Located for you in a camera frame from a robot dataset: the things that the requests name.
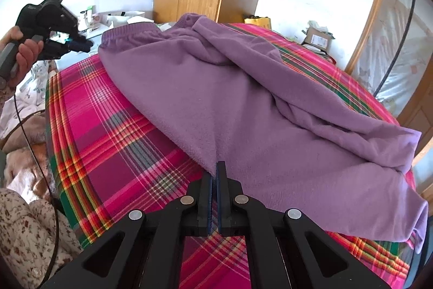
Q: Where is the person's left hand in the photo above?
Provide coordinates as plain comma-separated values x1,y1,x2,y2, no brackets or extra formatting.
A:
1,26,44,88

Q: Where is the yellow box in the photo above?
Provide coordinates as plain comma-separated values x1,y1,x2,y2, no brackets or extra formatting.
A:
244,15,271,29

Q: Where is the pink plaid tablecloth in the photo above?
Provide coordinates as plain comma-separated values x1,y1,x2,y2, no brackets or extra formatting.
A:
45,24,414,288

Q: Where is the glass top side table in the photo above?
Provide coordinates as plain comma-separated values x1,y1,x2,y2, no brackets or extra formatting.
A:
53,9,156,70

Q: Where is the floral sleeve left forearm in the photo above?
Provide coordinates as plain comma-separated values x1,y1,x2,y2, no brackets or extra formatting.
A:
0,79,17,113

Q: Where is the brown fuzzy blanket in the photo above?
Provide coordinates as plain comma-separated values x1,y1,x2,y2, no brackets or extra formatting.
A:
1,112,57,203

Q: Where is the plastic covered door screen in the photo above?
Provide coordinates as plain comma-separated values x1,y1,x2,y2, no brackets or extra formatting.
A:
346,0,432,118

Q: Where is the purple fleece garment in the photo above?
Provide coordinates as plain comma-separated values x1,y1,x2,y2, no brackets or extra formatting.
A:
98,14,429,250

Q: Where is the wooden door with handle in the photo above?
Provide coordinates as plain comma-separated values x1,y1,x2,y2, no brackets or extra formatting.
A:
397,70,433,166

